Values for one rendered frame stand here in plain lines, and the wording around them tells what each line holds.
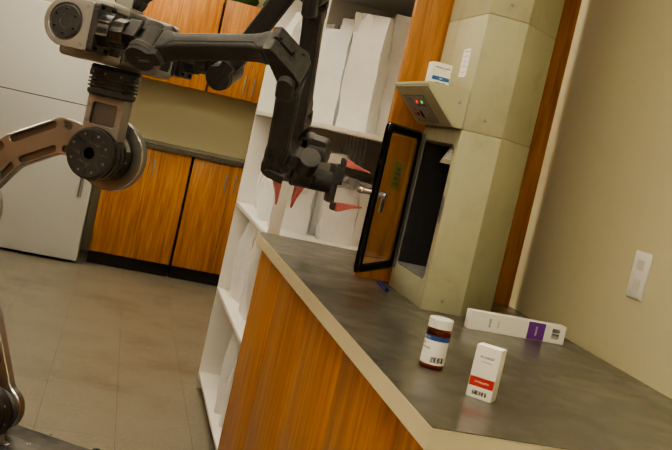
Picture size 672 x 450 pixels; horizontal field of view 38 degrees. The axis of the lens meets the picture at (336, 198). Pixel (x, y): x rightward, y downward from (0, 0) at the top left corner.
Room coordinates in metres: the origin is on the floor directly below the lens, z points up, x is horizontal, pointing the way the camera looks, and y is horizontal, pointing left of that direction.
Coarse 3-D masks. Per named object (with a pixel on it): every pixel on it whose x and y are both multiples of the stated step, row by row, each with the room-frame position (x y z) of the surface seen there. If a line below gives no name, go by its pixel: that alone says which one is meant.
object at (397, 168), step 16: (384, 144) 2.50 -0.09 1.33; (400, 144) 2.62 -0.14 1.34; (416, 144) 2.76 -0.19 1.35; (400, 160) 2.65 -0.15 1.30; (384, 176) 2.55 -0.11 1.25; (400, 176) 2.68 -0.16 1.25; (400, 192) 2.71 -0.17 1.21; (368, 208) 2.50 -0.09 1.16; (384, 208) 2.61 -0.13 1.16; (400, 208) 2.74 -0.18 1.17; (384, 224) 2.64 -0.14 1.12; (368, 240) 2.54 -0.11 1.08; (384, 240) 2.67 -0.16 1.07; (368, 256) 2.57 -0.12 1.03; (384, 256) 2.70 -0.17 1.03
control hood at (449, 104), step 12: (396, 84) 2.76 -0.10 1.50; (408, 84) 2.64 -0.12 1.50; (420, 84) 2.53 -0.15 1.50; (432, 84) 2.46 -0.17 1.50; (432, 96) 2.48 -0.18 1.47; (444, 96) 2.47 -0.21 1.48; (456, 96) 2.48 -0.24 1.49; (468, 96) 2.48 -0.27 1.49; (432, 108) 2.55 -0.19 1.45; (444, 108) 2.47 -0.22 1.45; (456, 108) 2.48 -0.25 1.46; (444, 120) 2.51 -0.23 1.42; (456, 120) 2.48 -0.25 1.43
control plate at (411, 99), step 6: (408, 96) 2.70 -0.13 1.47; (414, 96) 2.64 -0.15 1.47; (420, 96) 2.59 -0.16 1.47; (408, 102) 2.74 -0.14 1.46; (414, 102) 2.68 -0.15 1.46; (420, 102) 2.62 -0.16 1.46; (426, 102) 2.57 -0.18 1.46; (414, 108) 2.72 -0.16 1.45; (420, 108) 2.66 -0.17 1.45; (426, 108) 2.60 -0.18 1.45; (420, 114) 2.69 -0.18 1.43; (432, 114) 2.58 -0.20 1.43; (420, 120) 2.73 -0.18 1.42; (426, 120) 2.67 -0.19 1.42; (432, 120) 2.62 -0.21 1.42
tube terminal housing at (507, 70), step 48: (480, 48) 2.49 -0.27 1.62; (528, 48) 2.54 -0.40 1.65; (480, 96) 2.49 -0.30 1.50; (528, 96) 2.60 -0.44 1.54; (480, 144) 2.50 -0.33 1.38; (528, 144) 2.66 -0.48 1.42; (480, 192) 2.50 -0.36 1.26; (432, 240) 2.51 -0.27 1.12; (480, 240) 2.52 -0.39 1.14; (432, 288) 2.49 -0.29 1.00; (480, 288) 2.59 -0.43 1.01
